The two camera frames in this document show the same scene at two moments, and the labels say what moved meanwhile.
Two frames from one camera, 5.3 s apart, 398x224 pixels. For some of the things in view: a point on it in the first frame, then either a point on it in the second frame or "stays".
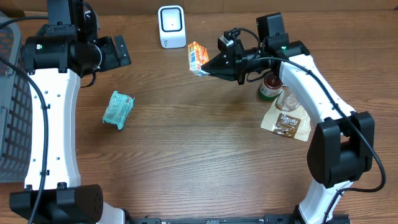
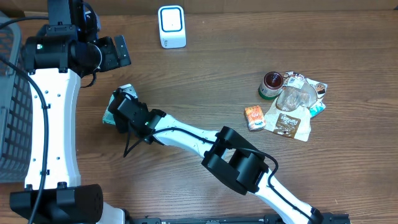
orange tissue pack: [198, 56] -> [255, 117]
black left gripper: [115, 61] stays
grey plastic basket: [16, 114] stays
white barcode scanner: [172, 28] stays
